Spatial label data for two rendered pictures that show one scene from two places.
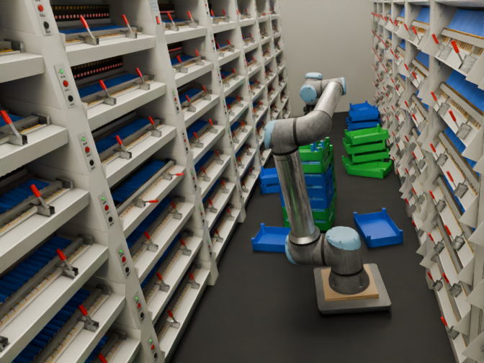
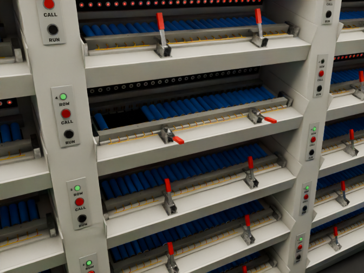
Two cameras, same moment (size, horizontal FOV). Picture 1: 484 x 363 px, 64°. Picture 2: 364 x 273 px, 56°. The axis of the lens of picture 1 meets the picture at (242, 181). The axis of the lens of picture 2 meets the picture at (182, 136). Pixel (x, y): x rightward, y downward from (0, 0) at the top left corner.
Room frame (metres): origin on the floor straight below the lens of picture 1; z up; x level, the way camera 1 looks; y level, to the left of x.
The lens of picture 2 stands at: (0.88, -0.17, 1.02)
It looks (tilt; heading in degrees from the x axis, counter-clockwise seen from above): 21 degrees down; 45
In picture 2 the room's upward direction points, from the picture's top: 2 degrees counter-clockwise
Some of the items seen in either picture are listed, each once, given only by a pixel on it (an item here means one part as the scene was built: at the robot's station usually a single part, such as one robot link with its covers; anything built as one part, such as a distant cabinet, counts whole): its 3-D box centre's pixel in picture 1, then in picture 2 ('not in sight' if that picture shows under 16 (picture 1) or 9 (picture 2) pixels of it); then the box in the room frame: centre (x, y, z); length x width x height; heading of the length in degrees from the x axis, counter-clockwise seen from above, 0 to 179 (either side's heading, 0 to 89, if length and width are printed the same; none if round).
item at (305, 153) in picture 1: (302, 148); not in sight; (2.30, -0.40, 0.52); 0.30 x 0.20 x 0.08; 62
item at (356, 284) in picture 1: (347, 273); not in sight; (1.53, -0.42, 0.13); 0.19 x 0.19 x 0.10
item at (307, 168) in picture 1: (303, 160); not in sight; (2.30, -0.40, 0.44); 0.30 x 0.20 x 0.08; 62
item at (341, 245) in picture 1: (342, 248); not in sight; (1.54, -0.41, 0.26); 0.17 x 0.15 x 0.18; 65
